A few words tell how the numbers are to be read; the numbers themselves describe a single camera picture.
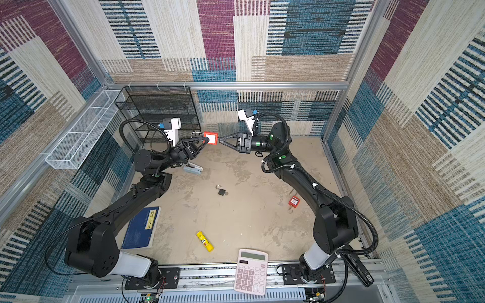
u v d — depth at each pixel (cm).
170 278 73
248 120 61
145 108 107
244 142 60
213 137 62
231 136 62
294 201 92
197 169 104
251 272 73
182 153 59
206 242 80
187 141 60
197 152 61
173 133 59
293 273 74
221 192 97
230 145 63
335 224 44
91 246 42
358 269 74
